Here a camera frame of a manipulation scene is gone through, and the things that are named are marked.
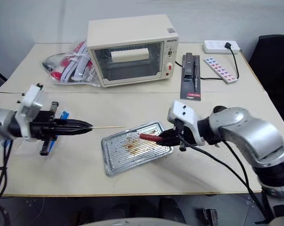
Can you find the silver ribbed metal tray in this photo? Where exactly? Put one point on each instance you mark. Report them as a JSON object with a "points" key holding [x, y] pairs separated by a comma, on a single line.
{"points": [[135, 150]]}

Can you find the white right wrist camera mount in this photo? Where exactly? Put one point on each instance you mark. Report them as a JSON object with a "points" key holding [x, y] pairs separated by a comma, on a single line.
{"points": [[183, 113]]}

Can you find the clear bag of red-white items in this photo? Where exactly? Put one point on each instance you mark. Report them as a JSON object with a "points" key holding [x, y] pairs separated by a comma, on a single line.
{"points": [[71, 63]]}

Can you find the dark metal bracket under table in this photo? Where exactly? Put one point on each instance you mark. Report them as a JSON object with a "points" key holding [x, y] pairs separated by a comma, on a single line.
{"points": [[210, 216]]}

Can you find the cream toaster oven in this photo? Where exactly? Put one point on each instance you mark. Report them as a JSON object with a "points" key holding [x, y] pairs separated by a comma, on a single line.
{"points": [[132, 47]]}

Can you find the white power strip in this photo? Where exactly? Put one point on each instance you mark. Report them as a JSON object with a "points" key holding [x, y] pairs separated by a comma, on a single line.
{"points": [[220, 46]]}

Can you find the black chair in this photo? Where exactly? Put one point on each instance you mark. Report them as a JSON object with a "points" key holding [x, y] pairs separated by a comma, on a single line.
{"points": [[273, 75]]}

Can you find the black tool package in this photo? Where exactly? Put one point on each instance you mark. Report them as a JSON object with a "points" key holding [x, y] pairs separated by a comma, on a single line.
{"points": [[191, 75]]}

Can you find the thin wooden skewer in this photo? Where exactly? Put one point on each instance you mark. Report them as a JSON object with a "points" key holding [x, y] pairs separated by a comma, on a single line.
{"points": [[109, 127]]}

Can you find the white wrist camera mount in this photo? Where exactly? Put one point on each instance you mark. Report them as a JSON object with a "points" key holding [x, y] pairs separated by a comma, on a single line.
{"points": [[30, 103], [183, 113]]}

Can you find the white card with coloured stickers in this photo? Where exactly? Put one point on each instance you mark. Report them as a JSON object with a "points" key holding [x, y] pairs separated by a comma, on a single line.
{"points": [[222, 69]]}

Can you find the red sausage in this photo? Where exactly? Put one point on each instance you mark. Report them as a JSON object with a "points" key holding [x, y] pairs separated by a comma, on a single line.
{"points": [[148, 137]]}

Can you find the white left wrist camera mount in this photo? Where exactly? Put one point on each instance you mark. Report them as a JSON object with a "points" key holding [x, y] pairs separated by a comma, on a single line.
{"points": [[30, 103]]}

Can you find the dark rounded shape under table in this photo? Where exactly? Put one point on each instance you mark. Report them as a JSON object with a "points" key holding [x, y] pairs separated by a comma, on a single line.
{"points": [[170, 208]]}

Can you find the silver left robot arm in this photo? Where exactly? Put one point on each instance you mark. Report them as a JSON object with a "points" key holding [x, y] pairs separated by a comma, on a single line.
{"points": [[1, 120]]}

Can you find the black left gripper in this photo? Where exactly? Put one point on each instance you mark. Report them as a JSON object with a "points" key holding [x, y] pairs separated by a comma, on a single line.
{"points": [[42, 126]]}

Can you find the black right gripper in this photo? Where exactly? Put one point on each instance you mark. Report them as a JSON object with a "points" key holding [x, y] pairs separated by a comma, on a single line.
{"points": [[182, 135]]}

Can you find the silver robot torso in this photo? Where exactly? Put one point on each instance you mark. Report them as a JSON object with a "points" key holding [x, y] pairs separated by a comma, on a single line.
{"points": [[132, 222]]}

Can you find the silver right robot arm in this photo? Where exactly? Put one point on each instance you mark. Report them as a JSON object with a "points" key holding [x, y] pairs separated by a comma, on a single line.
{"points": [[247, 131]]}

